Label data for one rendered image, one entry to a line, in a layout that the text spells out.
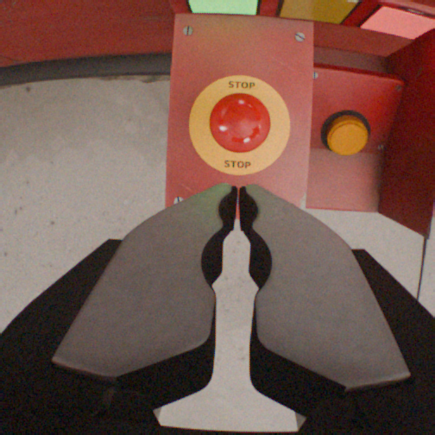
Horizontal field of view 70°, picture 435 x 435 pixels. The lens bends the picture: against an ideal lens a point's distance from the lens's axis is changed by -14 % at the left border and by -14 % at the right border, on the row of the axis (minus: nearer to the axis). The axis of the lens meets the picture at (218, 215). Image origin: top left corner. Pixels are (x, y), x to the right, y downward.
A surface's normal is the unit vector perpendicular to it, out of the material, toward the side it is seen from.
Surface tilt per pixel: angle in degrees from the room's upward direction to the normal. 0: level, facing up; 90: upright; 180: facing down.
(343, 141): 35
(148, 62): 0
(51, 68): 0
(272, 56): 0
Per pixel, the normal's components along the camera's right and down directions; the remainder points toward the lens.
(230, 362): -0.05, 0.19
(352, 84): -0.07, 0.72
